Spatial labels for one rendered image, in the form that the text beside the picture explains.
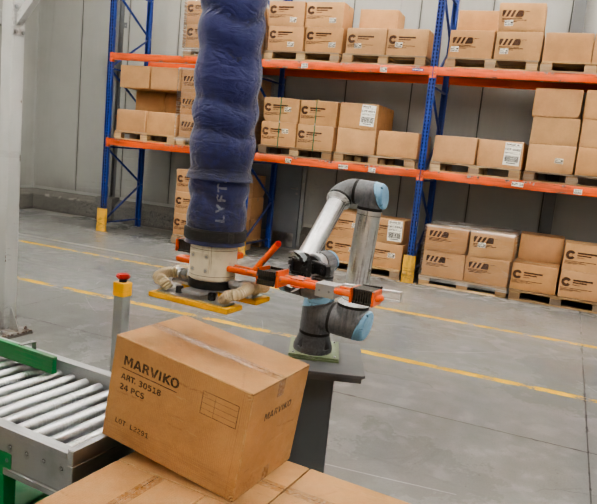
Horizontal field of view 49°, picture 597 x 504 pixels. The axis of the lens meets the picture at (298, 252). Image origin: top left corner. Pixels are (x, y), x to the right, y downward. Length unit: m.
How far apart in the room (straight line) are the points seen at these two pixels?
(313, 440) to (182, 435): 1.04
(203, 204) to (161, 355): 0.55
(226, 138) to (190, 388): 0.86
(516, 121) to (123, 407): 8.81
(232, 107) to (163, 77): 8.96
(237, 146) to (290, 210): 9.16
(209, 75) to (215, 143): 0.22
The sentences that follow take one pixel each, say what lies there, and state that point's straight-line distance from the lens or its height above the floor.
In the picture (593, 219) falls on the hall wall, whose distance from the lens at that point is 10.55.
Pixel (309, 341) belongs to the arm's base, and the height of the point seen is 0.84.
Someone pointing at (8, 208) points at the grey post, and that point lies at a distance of 5.72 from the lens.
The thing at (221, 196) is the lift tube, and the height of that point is 1.55.
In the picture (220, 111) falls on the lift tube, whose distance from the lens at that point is 2.24.
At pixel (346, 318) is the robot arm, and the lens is 3.04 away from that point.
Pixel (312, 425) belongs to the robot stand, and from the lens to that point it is 3.26.
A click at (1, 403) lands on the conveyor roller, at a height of 0.53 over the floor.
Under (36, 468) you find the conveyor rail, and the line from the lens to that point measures 2.71.
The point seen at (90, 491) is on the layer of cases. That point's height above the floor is 0.54.
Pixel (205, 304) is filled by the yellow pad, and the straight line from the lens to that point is 2.27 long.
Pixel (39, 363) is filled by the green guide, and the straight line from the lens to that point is 3.46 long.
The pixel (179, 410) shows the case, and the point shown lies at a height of 0.80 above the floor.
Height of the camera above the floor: 1.73
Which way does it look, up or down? 9 degrees down
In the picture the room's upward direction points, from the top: 6 degrees clockwise
